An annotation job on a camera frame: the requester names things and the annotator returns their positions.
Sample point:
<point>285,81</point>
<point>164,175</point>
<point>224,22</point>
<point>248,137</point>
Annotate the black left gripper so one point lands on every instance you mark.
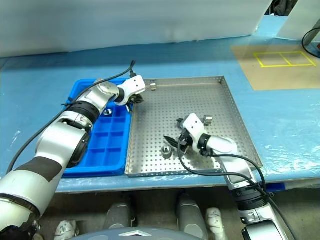
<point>137,99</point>

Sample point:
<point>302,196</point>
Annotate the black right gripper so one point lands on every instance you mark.
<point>185,141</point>

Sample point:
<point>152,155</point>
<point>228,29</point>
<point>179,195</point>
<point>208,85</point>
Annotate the metal roller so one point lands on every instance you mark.
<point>166,151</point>
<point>153,86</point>
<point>208,119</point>
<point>108,111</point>

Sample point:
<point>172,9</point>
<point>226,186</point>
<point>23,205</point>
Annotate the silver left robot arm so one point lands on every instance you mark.
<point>62,145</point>

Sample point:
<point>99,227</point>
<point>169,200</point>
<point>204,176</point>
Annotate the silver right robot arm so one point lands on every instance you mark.
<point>225,146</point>

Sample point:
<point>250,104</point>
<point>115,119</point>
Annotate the perforated steel tray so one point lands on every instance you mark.
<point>160,120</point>

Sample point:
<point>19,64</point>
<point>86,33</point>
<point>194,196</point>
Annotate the blue compartment tray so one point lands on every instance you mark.
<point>117,126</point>

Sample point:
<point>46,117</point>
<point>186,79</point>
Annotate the grey rounded leg shell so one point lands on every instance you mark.
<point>189,212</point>
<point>117,217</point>

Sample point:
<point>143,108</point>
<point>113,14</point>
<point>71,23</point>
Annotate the large white foam board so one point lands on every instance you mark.
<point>125,20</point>

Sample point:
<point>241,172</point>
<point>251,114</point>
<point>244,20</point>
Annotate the white shoe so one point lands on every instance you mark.
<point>214,220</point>
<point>65,228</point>

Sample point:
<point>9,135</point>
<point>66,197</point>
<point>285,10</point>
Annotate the blue-grey robot torso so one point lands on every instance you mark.
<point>135,235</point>

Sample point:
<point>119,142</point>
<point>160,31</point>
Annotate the brown cardboard mat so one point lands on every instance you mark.
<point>275,78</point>

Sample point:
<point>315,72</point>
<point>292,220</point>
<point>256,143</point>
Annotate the blue crate under table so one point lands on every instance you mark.
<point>275,186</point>

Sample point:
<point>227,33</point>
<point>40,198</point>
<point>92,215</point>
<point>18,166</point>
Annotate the dark fabric bundle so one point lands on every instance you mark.
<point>270,7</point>

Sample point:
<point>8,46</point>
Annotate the small white board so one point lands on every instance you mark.
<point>295,20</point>

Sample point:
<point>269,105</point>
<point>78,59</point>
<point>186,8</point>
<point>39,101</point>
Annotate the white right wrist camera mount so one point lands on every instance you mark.
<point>196,127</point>

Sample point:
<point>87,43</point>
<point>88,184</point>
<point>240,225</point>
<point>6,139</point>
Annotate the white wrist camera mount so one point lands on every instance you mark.
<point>196,127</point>
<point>136,87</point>

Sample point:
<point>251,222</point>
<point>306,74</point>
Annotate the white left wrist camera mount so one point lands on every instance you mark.
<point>136,87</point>

